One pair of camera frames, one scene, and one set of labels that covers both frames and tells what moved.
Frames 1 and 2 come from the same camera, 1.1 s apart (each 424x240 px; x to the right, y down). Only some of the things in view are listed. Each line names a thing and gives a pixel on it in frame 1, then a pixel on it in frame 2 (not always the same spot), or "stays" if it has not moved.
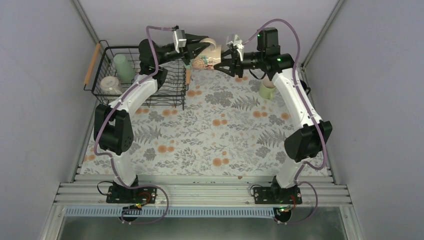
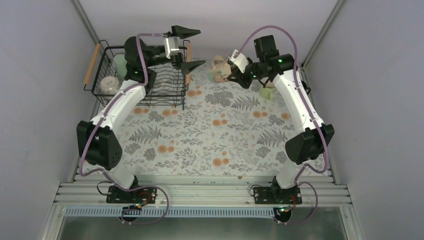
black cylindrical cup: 304,86 stays
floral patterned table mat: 231,126 stays
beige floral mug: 209,56 -> 221,70
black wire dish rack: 113,68 stays
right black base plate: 277,195 stays
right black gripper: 235,67 -> 237,75
